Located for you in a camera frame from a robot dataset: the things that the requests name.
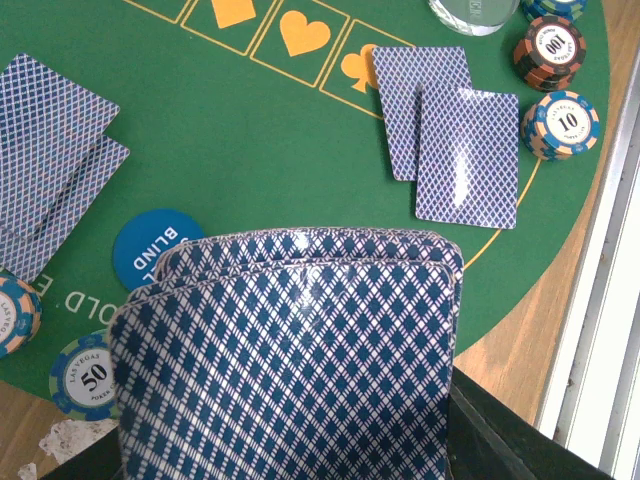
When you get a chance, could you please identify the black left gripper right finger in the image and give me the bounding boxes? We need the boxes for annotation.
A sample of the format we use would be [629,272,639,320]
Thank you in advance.
[447,369,609,480]

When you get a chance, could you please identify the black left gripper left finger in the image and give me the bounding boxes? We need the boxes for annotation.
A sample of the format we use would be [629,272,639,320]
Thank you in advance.
[43,429,123,480]

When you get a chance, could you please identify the teal chip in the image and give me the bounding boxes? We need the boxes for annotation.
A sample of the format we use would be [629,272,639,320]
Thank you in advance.
[49,329,118,421]
[521,0,587,23]

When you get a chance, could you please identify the blue orange chip small blind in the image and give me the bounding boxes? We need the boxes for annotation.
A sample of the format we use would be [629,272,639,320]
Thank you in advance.
[1,274,42,357]

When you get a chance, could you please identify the blue checkered card deck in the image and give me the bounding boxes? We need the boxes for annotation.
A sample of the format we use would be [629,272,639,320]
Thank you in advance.
[109,228,464,479]

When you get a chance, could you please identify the dealt card small blind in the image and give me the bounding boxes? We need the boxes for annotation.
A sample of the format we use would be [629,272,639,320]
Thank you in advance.
[1,136,129,283]
[1,53,120,238]

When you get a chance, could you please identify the blue small blind button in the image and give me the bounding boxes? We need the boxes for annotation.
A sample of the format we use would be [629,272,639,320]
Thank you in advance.
[112,208,204,291]

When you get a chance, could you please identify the red chip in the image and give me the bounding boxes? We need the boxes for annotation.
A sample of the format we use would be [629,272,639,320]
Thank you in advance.
[513,16,587,92]

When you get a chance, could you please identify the clear acrylic dealer button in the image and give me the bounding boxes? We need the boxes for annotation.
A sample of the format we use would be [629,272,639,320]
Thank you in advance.
[428,0,520,36]

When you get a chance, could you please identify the dealt cards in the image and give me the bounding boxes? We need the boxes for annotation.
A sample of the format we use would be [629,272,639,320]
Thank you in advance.
[373,46,472,181]

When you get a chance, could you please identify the large white paper scrap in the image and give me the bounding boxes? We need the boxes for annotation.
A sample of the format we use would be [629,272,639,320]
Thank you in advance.
[39,419,117,465]

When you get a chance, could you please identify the green round poker mat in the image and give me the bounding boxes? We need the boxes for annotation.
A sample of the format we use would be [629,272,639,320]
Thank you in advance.
[0,0,612,401]

